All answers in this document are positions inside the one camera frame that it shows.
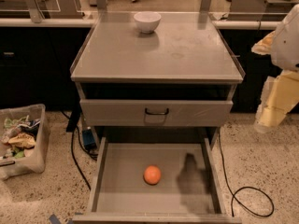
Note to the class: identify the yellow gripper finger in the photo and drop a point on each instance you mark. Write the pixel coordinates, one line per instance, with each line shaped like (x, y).
(263, 47)
(279, 96)

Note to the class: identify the orange fruit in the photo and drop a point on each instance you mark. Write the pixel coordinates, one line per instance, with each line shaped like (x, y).
(152, 175)

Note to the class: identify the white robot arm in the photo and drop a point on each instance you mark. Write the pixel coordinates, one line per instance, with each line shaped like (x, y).
(285, 47)

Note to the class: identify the grey metal drawer cabinet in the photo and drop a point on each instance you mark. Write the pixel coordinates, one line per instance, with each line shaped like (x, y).
(183, 59)

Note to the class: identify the open middle drawer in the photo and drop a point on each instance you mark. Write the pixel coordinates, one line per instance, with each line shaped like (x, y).
(159, 183)

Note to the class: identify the closed top drawer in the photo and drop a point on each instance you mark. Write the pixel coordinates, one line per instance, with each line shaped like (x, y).
(176, 113)

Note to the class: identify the white ceramic bowl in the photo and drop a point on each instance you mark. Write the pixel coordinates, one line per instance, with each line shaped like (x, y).
(147, 21)

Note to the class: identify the blue power adapter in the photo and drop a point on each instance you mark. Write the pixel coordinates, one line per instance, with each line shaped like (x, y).
(88, 140)

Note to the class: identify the clear plastic bin of items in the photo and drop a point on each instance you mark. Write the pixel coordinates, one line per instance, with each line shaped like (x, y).
(24, 138)

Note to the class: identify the blue tape on floor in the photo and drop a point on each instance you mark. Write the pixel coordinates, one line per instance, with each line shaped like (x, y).
(54, 220)

